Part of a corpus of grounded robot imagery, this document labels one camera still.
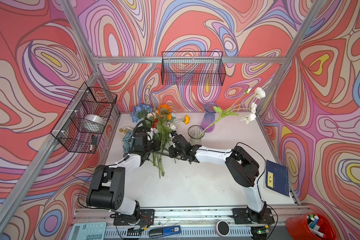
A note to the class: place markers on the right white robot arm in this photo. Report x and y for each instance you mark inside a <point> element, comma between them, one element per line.
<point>241,165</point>

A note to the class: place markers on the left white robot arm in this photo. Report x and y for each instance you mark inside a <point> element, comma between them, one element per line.
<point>107,188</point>

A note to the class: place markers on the orange gerbera flower stem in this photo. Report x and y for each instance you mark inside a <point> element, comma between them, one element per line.
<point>164,111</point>

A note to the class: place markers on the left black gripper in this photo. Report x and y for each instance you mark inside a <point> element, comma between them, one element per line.
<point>156,146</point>

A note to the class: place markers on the blue hydrangea flower stem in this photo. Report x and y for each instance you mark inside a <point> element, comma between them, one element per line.
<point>140,112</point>

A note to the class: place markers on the yellow orange poppy stem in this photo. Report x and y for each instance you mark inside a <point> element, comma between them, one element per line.
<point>185,119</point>

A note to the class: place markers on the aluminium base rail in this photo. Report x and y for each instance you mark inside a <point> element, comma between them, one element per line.
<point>196,216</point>

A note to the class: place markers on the red cup with markers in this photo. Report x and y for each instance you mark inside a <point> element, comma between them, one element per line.
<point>310,227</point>

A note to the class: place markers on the light blue calculator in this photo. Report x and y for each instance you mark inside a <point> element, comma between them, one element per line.
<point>88,231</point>

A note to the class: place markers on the white flower spray stem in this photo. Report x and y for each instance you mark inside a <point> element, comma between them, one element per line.
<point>234,108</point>

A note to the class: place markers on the black wire basket wall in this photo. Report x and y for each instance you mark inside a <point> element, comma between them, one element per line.
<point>69,132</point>
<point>193,68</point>

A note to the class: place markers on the dusty blue rose bunch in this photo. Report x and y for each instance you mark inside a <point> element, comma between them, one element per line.
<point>128,141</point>

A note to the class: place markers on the dark blue book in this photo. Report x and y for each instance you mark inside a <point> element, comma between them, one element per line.
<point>277,178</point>

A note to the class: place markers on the round pink black speaker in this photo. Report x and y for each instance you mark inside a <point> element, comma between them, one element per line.
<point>222,228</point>

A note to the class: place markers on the silver tape roll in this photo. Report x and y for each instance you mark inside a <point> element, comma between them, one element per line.
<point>93,123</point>

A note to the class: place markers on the clear ribbed glass vase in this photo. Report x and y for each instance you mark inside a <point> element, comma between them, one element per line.
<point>196,133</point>

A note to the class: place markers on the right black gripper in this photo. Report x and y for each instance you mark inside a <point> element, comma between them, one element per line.
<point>171,150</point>

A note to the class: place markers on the purple glass vase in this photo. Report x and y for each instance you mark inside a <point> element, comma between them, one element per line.
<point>209,117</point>

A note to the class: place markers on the black wire basket back wall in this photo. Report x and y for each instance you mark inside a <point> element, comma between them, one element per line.
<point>193,68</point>

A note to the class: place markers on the pink and white flower bunch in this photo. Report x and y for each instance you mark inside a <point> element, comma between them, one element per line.
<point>162,129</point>

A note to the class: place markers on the blue black handheld device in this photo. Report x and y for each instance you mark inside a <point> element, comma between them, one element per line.
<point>164,232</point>

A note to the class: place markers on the black wire basket left wall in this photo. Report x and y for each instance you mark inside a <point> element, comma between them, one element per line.
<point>69,132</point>

